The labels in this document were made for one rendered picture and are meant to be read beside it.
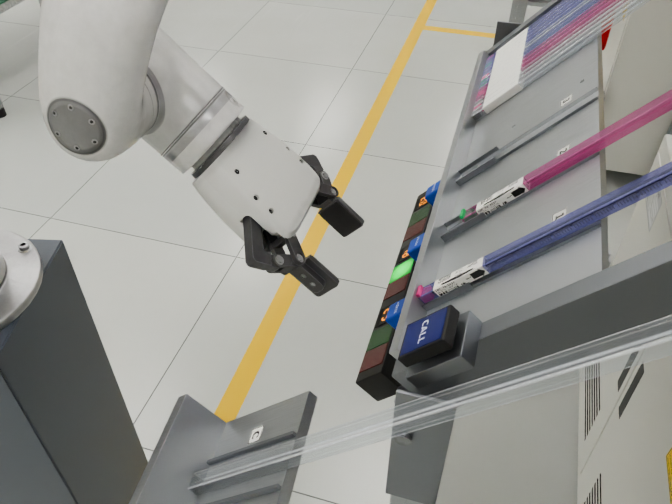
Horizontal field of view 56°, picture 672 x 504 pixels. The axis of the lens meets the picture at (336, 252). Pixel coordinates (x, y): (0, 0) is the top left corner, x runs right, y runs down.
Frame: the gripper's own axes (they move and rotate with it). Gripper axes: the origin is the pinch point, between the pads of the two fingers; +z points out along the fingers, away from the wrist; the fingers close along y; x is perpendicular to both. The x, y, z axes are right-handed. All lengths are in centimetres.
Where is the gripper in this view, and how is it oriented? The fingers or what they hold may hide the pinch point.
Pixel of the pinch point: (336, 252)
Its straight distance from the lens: 63.1
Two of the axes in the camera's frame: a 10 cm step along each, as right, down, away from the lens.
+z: 7.1, 6.4, 3.0
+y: -2.9, 6.4, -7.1
